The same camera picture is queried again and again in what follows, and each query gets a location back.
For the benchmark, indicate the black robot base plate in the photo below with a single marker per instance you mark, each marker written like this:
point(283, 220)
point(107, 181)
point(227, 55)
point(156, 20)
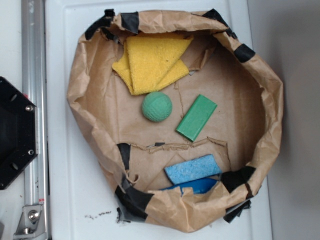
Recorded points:
point(18, 142)

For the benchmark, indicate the white tray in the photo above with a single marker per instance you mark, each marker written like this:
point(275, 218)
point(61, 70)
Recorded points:
point(82, 204)

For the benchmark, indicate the aluminium extrusion rail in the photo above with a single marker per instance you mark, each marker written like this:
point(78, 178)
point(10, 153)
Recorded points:
point(36, 174)

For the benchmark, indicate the blue plastic object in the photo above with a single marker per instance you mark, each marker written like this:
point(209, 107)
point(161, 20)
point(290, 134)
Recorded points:
point(199, 186)

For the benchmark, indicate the green dimpled ball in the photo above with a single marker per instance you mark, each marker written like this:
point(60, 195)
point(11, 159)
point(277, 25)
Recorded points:
point(157, 106)

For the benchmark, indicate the metal corner bracket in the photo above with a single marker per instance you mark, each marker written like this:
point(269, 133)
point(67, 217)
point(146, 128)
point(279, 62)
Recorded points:
point(31, 223)

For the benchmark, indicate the light blue sponge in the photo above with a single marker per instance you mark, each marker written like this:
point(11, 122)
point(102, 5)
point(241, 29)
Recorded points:
point(191, 170)

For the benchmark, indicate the yellow microfiber cloth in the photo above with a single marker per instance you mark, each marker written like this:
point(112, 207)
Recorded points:
point(151, 62)

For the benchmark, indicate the brown paper bag bin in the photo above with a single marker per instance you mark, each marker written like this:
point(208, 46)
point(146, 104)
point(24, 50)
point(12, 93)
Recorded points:
point(243, 133)

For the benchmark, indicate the green rectangular block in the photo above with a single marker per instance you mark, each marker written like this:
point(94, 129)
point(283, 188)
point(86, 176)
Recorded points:
point(196, 118)

